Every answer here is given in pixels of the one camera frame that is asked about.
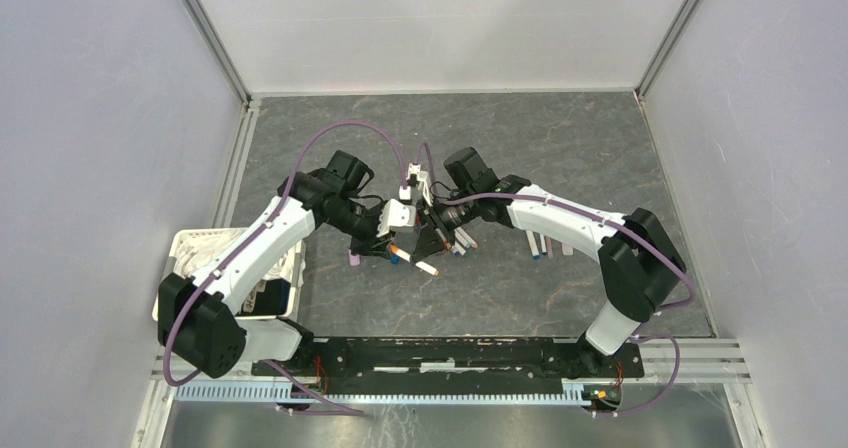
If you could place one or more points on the dark blue cap marker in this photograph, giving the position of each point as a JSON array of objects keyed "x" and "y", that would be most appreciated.
[{"x": 467, "y": 239}]

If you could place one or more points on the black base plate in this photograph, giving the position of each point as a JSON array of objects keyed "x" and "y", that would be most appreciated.
[{"x": 458, "y": 365}]

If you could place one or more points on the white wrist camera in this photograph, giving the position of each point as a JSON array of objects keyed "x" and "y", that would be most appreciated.
[
  {"x": 396, "y": 217},
  {"x": 420, "y": 180}
]

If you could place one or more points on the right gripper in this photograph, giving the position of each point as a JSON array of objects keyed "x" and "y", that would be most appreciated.
[{"x": 433, "y": 235}]

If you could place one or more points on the white cloth in basket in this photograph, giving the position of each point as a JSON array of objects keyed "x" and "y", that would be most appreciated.
[{"x": 193, "y": 249}]

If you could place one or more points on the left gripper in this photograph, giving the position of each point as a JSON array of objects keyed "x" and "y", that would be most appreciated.
[{"x": 372, "y": 245}]

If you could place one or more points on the pink pen cap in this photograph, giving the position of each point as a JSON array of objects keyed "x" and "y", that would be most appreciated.
[{"x": 354, "y": 259}]

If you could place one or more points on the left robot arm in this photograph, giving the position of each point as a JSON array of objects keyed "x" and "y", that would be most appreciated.
[{"x": 198, "y": 315}]

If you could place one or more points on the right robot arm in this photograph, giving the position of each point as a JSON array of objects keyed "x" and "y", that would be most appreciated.
[{"x": 639, "y": 264}]

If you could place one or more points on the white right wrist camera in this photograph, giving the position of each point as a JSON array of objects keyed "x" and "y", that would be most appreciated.
[{"x": 420, "y": 180}]

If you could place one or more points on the black item in basket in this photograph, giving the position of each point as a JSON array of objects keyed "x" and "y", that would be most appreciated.
[{"x": 268, "y": 298}]

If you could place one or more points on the orange cap marker pen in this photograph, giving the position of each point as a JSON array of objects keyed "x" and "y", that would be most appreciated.
[{"x": 407, "y": 257}]

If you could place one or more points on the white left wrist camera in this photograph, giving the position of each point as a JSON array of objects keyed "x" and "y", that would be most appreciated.
[{"x": 396, "y": 217}]

